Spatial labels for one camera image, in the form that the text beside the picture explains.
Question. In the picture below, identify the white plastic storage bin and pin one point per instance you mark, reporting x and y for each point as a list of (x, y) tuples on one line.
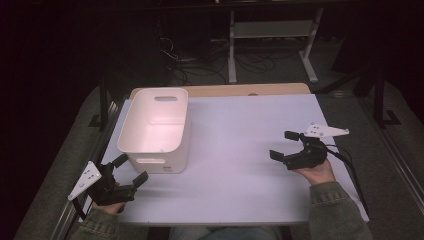
[(153, 128)]

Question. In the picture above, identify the white metal table frame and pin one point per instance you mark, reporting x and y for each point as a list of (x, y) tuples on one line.
[(271, 29)]

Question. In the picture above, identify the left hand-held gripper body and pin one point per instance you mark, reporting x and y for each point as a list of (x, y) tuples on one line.
[(110, 196)]

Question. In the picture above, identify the person's right hand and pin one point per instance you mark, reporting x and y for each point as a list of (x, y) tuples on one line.
[(318, 175)]

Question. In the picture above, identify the person's left hand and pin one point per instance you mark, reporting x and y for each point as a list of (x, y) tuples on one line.
[(108, 209)]

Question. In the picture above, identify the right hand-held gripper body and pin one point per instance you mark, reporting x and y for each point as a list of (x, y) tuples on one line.
[(308, 158)]

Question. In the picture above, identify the black metal stand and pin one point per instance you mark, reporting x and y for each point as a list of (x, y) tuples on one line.
[(379, 100), (104, 103)]

